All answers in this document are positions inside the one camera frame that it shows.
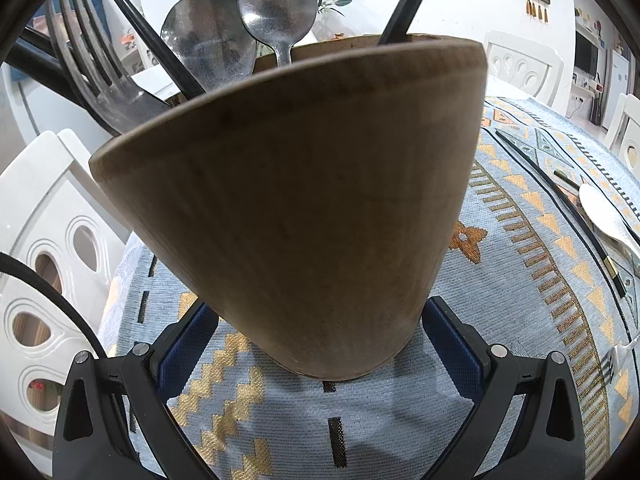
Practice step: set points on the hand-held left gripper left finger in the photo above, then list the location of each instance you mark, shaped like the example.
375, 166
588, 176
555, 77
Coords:
187, 350

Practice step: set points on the bamboo utensil holder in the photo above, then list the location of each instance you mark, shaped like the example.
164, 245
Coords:
300, 210

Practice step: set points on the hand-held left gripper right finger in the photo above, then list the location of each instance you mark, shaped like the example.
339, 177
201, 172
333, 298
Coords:
450, 350

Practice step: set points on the white refrigerator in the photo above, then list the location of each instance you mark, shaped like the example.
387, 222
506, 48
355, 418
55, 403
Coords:
617, 80

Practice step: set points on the television screen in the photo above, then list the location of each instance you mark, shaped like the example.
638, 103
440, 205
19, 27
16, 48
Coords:
586, 60

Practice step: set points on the metal spoon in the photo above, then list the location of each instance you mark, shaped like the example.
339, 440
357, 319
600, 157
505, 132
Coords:
277, 5
210, 40

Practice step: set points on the metal fork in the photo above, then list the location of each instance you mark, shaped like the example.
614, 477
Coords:
115, 95

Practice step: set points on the white ceramic spoon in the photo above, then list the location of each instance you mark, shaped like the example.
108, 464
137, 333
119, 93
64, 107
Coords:
605, 215

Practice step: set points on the patterned blue tablecloth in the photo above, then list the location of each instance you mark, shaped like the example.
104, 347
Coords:
500, 310

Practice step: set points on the yellow hanging tassels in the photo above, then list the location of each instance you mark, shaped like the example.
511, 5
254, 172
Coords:
542, 12

